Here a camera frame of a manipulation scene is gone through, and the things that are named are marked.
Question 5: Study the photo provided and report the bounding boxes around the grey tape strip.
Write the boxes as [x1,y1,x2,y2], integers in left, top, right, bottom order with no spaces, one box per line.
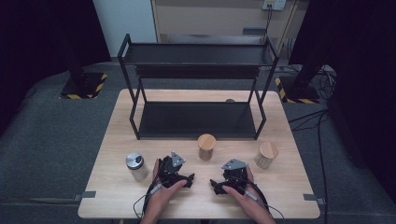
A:
[73,190,97,203]
[303,193,327,206]

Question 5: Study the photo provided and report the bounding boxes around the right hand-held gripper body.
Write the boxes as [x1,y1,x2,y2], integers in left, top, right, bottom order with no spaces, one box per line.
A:
[221,159,250,189]

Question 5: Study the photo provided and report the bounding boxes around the hand-held gripper cable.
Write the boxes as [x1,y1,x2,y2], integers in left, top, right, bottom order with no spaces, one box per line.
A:
[244,177,286,220]
[133,176,163,219]

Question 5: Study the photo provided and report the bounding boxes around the wooden lid jar pale contents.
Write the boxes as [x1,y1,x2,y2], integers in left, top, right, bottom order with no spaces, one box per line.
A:
[254,141,279,170]

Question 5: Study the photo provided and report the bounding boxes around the black metal two-tier shelf rack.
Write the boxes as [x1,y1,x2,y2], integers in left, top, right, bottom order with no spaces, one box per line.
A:
[117,33,280,141]

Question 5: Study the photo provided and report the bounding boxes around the long black floor cable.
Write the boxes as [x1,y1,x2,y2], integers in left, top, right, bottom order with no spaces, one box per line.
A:
[288,108,330,224]

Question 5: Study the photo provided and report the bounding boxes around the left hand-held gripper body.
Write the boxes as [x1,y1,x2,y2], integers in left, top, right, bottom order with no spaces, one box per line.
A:
[157,151,188,189]

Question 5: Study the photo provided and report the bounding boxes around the black stand with striped base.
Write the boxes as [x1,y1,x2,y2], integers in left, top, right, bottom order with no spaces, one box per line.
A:
[274,54,321,105]
[59,52,109,101]

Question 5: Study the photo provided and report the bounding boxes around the dark curtain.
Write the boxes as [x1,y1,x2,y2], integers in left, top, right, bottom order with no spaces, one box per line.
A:
[0,0,112,136]
[289,0,396,195]

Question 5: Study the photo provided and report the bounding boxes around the tangled cable bundle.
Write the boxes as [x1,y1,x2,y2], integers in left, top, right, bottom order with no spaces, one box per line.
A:
[315,64,338,101]

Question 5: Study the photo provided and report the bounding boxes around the beige cabinet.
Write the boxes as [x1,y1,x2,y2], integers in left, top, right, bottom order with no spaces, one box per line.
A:
[150,0,310,45]

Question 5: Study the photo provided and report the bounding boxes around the glass jar with metal lid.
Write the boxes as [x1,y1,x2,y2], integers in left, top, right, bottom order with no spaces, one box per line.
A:
[125,151,149,182]

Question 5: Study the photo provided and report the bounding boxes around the person's right hand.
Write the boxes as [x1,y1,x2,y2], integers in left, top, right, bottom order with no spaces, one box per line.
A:
[221,167,273,218]

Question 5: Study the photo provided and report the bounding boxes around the left hand-held gripper cable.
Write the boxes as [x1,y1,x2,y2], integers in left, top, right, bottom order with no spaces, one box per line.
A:
[133,176,163,219]

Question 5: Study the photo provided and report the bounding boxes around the black socket cable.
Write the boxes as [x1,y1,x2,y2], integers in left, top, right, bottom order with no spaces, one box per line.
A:
[262,4,274,44]

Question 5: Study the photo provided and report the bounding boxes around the white wall socket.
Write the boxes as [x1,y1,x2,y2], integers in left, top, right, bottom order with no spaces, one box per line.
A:
[262,0,288,11]

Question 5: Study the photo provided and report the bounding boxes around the person's left hand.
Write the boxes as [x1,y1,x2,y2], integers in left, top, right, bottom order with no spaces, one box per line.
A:
[144,158,188,218]

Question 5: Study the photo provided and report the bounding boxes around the right hand-held gripper cable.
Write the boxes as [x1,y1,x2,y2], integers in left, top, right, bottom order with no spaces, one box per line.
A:
[244,177,286,220]

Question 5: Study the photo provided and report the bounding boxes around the wooden lid jar dark contents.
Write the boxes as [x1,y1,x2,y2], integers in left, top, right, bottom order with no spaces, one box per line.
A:
[196,133,217,161]

